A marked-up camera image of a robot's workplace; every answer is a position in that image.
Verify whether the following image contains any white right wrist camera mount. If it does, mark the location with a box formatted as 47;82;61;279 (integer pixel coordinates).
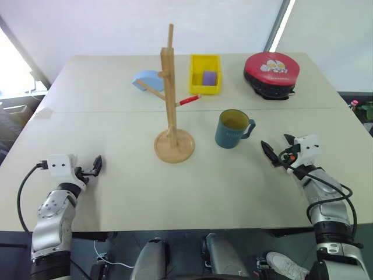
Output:
293;134;321;169

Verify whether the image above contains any white sneaker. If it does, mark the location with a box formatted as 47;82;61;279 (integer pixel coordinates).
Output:
265;251;310;280

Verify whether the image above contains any yellow plastic bin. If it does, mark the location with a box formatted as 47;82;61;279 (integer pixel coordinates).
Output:
188;54;223;96

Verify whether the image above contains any green plant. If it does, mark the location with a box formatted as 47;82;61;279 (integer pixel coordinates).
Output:
351;99;373;123

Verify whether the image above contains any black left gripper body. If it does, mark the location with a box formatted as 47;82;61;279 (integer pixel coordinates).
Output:
73;166;94;184

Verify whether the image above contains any wooden mug tree stand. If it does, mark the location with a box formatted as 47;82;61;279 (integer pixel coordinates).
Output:
136;24;203;164

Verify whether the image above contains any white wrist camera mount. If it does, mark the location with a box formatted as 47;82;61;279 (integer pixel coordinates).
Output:
47;154;79;187
293;134;321;169

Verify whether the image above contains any grey rounded robot leg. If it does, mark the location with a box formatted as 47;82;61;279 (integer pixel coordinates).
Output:
200;233;251;280
130;237;171;280

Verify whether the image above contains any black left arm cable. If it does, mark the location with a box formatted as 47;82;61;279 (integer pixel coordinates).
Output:
16;159;49;233

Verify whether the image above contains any red round cartoon case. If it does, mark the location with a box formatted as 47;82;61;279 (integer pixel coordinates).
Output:
243;52;301;101

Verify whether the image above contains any blue mug with yellow inside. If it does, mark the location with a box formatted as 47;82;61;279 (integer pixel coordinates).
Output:
214;109;256;149

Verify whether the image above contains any light blue rounded object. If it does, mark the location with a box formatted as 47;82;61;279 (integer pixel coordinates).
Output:
131;70;166;93

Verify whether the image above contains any dark storage crate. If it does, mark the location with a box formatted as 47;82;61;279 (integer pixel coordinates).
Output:
0;99;33;160

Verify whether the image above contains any purple block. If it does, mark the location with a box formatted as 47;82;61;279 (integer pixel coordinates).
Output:
202;71;218;86

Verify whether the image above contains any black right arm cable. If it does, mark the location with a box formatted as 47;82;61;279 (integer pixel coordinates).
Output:
278;149;364;249

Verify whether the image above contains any thin white cable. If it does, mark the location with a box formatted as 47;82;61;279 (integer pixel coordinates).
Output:
93;240;135;270

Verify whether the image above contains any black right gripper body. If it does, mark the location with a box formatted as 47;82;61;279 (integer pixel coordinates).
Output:
273;143;301;173

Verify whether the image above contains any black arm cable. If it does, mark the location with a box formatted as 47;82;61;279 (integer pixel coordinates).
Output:
278;149;364;249
16;159;49;233

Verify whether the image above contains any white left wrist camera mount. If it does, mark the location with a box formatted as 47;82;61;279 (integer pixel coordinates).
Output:
47;154;79;187

